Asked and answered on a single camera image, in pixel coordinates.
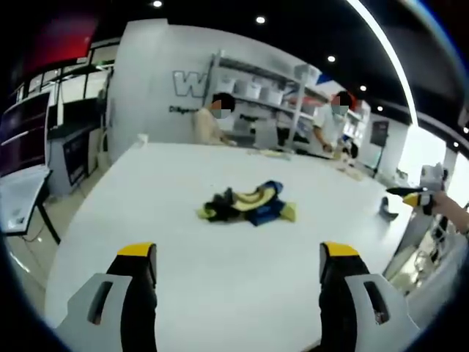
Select row of white buckets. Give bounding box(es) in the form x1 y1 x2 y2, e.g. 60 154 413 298
218 75 290 107

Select pale cloth pieces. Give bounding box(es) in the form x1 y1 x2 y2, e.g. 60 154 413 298
247 147 294 161

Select large dark screen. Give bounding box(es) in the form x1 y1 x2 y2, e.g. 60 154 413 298
0 91 53 177

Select small black object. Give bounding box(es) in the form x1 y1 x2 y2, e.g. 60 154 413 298
380 197 399 221

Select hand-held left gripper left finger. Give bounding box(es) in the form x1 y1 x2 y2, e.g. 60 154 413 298
54 241 159 352

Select grey metal storage shelf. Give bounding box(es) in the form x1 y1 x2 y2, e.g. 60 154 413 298
209 50 369 152

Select blue and yellow garment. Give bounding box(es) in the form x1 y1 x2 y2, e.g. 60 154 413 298
196 179 298 227

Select dark wall poster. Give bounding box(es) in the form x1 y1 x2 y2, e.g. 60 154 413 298
369 120 390 147

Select long white ceiling light strip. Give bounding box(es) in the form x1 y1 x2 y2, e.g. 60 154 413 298
346 0 421 128

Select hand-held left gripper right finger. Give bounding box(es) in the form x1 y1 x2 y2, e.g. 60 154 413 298
318 241 421 352

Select person's right hand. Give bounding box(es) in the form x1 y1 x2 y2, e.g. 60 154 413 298
432 190 469 235

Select black low cabinet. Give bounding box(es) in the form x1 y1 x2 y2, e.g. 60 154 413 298
46 98 108 188

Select black-framed side desk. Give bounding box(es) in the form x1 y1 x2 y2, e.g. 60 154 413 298
0 167 62 246

